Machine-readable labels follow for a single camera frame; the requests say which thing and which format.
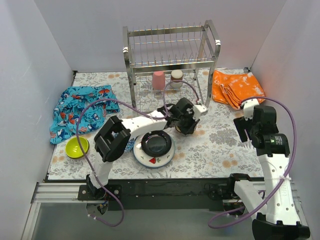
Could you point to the steel two-tier dish rack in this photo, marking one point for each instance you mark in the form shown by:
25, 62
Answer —
193, 49

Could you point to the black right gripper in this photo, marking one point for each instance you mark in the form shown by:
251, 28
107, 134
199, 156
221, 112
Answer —
241, 129

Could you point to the white brown steel cup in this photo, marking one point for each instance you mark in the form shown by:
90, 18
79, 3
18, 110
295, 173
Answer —
175, 79

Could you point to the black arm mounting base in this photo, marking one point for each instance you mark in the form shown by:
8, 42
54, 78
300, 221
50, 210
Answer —
213, 194

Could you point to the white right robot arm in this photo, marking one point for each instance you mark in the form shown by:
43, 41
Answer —
274, 217

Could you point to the floral table mat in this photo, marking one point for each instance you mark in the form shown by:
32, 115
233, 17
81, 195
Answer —
214, 150

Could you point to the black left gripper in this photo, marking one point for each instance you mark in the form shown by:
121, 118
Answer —
187, 126

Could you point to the pink plastic cup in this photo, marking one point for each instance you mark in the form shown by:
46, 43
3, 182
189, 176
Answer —
158, 80

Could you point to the white plate with strawberry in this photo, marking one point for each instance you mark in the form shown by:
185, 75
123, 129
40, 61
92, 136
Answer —
151, 162

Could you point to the lime green bowl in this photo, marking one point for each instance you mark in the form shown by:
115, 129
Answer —
73, 150

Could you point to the orange white folded cloth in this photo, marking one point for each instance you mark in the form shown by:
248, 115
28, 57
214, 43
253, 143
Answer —
231, 89

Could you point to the white blue patterned bowl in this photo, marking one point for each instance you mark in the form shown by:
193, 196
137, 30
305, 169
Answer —
130, 145

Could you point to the black glossy plate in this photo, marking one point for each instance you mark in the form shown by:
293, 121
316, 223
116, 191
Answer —
157, 143

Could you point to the beige bowl with patterned outside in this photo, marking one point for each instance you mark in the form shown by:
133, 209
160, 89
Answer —
181, 129

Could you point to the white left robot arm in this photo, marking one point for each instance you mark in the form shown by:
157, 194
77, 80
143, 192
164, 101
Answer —
112, 138

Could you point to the aluminium frame rail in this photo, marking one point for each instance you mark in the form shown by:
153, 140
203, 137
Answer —
55, 211

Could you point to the blue shark print cloth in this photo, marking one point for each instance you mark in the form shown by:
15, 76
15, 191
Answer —
78, 105

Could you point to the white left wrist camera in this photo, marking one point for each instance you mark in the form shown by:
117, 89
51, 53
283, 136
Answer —
199, 110

